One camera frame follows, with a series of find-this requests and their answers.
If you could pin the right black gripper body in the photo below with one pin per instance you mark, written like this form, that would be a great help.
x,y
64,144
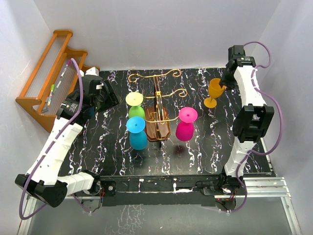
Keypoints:
x,y
227,80

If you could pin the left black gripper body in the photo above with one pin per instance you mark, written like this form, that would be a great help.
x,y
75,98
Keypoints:
x,y
101,103

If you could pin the orange wine glass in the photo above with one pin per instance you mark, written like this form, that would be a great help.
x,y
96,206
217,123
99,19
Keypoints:
x,y
215,90

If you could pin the green wine glass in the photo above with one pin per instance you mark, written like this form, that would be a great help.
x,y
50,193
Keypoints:
x,y
134,100

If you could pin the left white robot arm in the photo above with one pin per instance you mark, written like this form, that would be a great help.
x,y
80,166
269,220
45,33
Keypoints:
x,y
42,181

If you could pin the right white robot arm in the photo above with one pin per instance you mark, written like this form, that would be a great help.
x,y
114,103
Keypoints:
x,y
252,121

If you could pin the blue wine glass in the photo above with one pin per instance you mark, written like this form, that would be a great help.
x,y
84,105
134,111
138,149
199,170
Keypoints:
x,y
138,138

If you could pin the orange wooden rack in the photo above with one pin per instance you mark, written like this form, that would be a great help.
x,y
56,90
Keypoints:
x,y
34,96

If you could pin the pink wine glass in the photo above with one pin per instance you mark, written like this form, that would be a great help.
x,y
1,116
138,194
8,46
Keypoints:
x,y
185,129

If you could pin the pink capped marker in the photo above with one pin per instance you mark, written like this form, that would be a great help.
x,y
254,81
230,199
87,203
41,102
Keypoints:
x,y
65,68

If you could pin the green capped marker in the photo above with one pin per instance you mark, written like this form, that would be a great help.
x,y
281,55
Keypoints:
x,y
54,87

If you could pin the orange tipped marker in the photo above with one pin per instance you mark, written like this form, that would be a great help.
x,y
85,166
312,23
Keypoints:
x,y
50,98

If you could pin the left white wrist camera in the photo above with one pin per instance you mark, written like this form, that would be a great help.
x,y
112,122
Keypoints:
x,y
92,71

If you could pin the gold wire wine glass rack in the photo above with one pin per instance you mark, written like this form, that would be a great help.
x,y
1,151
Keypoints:
x,y
157,119

